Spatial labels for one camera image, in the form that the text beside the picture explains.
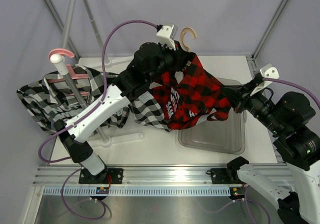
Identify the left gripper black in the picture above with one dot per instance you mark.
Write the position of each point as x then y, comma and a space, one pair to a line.
177, 55

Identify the aluminium front rail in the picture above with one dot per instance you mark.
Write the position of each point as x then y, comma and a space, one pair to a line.
160, 175

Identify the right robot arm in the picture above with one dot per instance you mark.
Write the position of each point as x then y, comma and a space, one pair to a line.
298, 146

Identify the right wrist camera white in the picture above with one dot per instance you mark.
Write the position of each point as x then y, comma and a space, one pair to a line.
268, 72

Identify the beige plastic hanger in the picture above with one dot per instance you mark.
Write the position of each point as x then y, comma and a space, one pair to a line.
182, 37

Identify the grey black plaid shirt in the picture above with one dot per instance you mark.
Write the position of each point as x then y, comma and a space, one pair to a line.
49, 102

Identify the grey clothes rack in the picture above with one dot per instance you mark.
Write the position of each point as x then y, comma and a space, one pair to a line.
66, 41

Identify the red black plaid shirt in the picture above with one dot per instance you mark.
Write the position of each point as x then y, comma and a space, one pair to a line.
193, 100

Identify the clear plastic bin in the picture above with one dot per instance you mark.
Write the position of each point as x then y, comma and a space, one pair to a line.
217, 136

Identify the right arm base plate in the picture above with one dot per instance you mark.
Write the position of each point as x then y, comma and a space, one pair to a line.
221, 176

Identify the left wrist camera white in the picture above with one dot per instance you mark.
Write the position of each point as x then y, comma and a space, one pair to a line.
165, 35

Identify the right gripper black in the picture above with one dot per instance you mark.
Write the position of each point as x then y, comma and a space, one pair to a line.
245, 90

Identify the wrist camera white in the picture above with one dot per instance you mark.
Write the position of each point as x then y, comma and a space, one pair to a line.
165, 35
268, 72

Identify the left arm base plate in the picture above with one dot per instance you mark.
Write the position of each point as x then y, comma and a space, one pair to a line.
101, 182

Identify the slotted cable duct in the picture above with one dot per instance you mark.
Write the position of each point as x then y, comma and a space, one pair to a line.
136, 191

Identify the pink plastic hanger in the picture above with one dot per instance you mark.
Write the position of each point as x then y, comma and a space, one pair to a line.
57, 58

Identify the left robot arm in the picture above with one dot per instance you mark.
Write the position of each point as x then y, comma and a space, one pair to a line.
149, 62

